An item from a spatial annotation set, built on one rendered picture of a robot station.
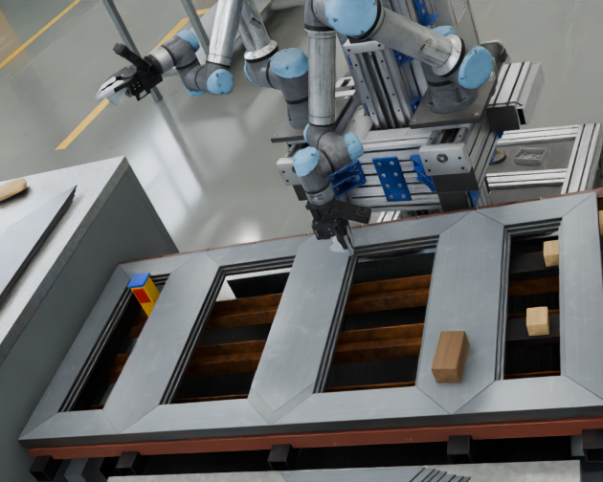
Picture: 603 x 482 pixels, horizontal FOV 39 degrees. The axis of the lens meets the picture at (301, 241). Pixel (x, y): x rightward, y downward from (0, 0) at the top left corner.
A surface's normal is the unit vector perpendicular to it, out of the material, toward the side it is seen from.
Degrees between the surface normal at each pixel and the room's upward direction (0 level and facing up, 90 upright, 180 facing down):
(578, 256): 0
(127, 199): 90
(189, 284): 0
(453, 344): 0
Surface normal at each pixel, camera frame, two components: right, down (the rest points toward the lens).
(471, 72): 0.51, 0.44
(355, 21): 0.29, 0.37
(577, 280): -0.35, -0.76
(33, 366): 0.91, -0.14
